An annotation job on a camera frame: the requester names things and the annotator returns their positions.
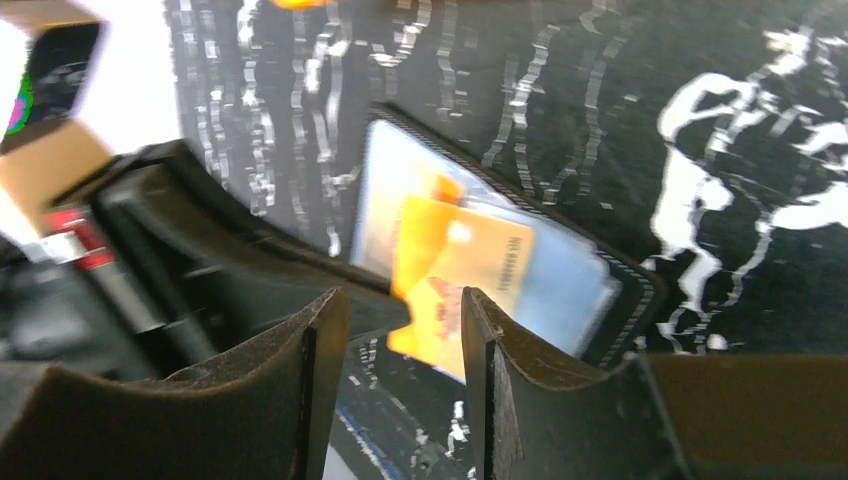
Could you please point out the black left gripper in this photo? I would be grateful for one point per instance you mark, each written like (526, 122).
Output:
(148, 266)

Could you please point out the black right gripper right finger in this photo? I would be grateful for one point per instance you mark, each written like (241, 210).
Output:
(538, 413)

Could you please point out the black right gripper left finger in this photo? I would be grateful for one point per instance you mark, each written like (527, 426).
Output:
(260, 410)

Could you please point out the black leather card holder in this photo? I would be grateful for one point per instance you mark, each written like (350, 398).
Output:
(580, 295)

